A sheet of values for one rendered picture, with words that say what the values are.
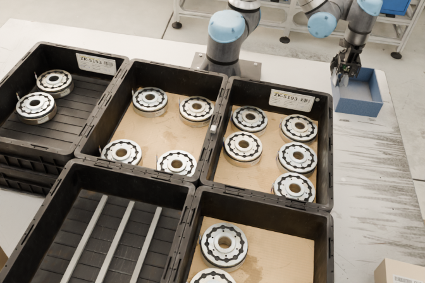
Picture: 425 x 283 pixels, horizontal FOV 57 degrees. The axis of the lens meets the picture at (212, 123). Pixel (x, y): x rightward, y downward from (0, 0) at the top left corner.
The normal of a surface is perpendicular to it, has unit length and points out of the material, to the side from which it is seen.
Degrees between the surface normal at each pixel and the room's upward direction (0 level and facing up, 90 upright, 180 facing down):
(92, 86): 0
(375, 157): 0
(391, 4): 90
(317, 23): 86
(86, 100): 0
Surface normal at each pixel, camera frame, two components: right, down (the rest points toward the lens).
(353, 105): -0.14, 0.70
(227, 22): 0.04, -0.65
